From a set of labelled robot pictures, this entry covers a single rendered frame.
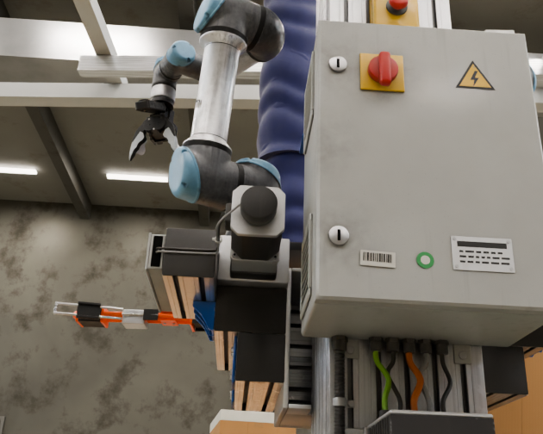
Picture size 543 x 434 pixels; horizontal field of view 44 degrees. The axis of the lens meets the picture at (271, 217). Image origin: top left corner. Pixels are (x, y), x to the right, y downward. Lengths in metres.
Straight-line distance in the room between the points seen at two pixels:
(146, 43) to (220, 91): 7.22
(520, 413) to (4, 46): 8.01
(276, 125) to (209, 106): 0.73
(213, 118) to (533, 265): 0.84
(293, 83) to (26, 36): 6.99
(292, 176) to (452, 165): 1.21
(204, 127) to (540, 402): 1.12
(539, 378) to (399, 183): 1.08
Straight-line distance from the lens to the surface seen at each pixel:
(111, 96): 4.79
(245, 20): 1.68
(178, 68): 2.05
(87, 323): 2.16
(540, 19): 10.02
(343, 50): 1.09
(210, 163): 1.49
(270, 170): 1.56
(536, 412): 1.94
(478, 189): 1.01
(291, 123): 2.25
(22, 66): 9.12
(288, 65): 2.39
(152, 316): 2.09
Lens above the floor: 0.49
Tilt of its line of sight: 25 degrees up
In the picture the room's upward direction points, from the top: 2 degrees clockwise
